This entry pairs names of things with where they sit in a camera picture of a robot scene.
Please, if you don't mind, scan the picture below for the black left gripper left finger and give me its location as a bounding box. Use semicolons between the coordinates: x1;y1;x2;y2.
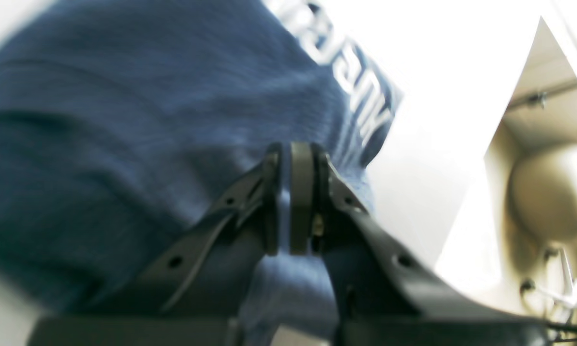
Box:
28;144;282;346

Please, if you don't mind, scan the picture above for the dark blue t-shirt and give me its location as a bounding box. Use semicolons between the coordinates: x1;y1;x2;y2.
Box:
0;0;403;321

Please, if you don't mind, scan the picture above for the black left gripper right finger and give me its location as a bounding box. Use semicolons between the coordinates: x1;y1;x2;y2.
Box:
290;142;551;346

